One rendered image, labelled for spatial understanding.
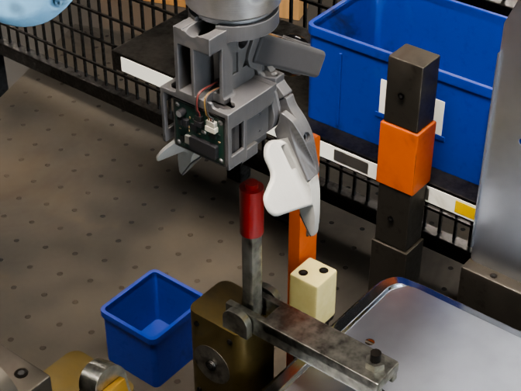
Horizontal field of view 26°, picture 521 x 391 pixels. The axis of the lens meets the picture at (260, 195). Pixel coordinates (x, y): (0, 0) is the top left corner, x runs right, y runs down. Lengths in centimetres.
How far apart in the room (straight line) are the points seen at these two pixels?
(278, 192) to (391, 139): 36
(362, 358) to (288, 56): 28
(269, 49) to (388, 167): 41
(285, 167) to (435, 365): 30
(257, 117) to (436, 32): 59
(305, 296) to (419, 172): 23
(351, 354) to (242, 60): 30
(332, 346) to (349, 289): 63
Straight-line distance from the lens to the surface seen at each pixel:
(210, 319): 110
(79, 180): 190
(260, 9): 85
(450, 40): 146
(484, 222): 123
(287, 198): 93
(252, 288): 106
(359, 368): 102
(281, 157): 93
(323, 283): 112
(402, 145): 126
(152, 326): 161
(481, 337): 117
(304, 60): 96
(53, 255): 175
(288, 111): 92
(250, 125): 90
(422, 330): 117
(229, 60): 87
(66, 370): 103
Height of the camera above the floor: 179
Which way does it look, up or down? 36 degrees down
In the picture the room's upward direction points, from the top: straight up
